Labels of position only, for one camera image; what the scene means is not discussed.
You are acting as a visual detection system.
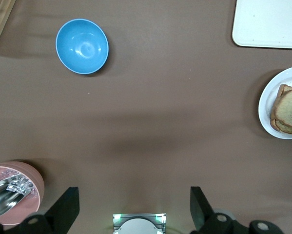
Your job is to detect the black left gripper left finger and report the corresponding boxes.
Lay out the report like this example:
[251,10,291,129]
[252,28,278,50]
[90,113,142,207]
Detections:
[0,187,80,234]

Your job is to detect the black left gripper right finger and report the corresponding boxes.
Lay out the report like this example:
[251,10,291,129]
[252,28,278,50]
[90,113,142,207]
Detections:
[189,186,283,234]

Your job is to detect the white round plate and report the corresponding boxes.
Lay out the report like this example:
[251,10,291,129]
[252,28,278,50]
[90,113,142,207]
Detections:
[258,65,292,140]

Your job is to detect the bread sandwich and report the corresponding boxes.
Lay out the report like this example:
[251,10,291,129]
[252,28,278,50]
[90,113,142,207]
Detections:
[270,84,292,135]

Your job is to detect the pink bowl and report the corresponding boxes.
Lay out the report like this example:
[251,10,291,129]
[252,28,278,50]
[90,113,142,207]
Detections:
[0,161,45,225]

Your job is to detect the clear ice cubes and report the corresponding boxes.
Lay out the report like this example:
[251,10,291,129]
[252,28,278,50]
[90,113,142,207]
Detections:
[0,170,38,198]

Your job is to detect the blue bowl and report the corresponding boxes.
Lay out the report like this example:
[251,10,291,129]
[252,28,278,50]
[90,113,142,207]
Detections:
[55,19,110,75]

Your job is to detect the cream tray with bear print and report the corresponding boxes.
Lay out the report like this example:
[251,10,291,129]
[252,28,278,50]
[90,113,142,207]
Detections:
[232,0,292,49]

